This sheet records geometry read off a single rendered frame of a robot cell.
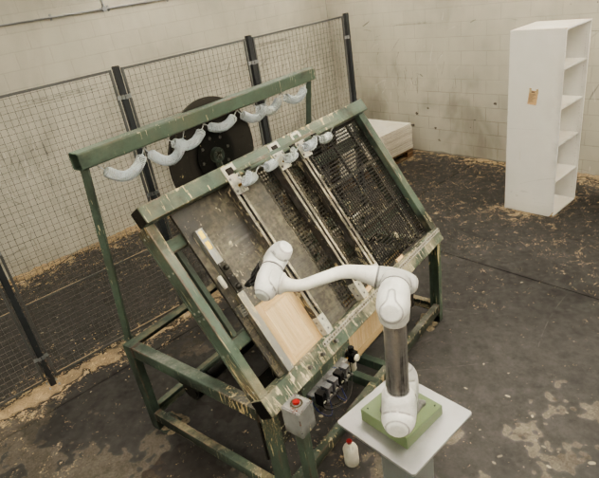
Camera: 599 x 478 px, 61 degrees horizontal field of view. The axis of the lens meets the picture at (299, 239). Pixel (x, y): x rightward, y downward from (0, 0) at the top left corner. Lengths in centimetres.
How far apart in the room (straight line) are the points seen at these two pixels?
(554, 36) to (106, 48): 532
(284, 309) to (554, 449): 193
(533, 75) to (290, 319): 412
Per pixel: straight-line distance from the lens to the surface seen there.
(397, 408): 247
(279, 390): 294
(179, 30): 805
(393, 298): 213
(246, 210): 310
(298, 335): 311
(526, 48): 622
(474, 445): 379
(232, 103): 374
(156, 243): 278
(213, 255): 291
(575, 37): 664
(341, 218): 355
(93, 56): 749
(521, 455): 377
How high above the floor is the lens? 285
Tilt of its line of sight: 26 degrees down
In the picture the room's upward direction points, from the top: 10 degrees counter-clockwise
